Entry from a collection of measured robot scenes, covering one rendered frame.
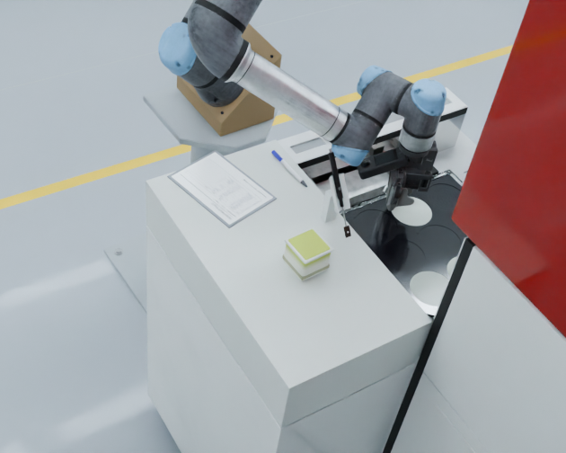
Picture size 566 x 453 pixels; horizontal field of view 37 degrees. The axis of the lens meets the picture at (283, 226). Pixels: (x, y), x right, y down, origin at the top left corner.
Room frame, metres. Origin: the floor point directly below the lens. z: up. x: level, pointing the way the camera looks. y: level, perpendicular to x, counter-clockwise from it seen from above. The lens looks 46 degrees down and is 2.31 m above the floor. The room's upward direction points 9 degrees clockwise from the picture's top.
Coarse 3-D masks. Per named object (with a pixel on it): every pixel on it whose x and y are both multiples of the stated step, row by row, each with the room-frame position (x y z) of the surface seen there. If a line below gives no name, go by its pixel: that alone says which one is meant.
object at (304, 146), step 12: (456, 96) 1.90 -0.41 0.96; (456, 108) 1.85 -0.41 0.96; (396, 120) 1.76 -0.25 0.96; (312, 132) 1.65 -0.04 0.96; (384, 132) 1.70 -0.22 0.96; (288, 144) 1.59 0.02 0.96; (300, 144) 1.60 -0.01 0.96; (312, 144) 1.61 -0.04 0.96; (324, 144) 1.62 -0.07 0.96; (300, 156) 1.55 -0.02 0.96; (312, 156) 1.56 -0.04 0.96
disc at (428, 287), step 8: (424, 272) 1.30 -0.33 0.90; (432, 272) 1.30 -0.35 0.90; (416, 280) 1.27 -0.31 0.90; (424, 280) 1.27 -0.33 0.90; (432, 280) 1.28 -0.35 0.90; (440, 280) 1.28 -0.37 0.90; (416, 288) 1.25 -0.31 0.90; (424, 288) 1.25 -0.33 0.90; (432, 288) 1.25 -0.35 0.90; (440, 288) 1.26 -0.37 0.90; (416, 296) 1.22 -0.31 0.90; (424, 296) 1.23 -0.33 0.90; (432, 296) 1.23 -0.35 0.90; (440, 296) 1.23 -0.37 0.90; (432, 304) 1.21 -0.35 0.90
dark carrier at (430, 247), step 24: (432, 192) 1.57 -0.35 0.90; (456, 192) 1.58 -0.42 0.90; (360, 216) 1.45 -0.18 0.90; (384, 216) 1.46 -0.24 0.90; (432, 216) 1.48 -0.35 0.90; (384, 240) 1.38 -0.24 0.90; (408, 240) 1.39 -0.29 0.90; (432, 240) 1.40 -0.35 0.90; (456, 240) 1.42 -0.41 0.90; (384, 264) 1.30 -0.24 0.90; (408, 264) 1.31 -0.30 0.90; (432, 264) 1.32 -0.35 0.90; (408, 288) 1.24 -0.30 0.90; (432, 312) 1.18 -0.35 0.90
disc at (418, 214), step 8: (416, 200) 1.53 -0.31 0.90; (400, 208) 1.49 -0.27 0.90; (408, 208) 1.50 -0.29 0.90; (416, 208) 1.50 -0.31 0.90; (424, 208) 1.51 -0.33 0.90; (400, 216) 1.47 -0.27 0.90; (408, 216) 1.47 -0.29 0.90; (416, 216) 1.47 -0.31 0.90; (424, 216) 1.48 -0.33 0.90; (408, 224) 1.44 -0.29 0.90; (416, 224) 1.45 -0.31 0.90; (424, 224) 1.45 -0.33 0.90
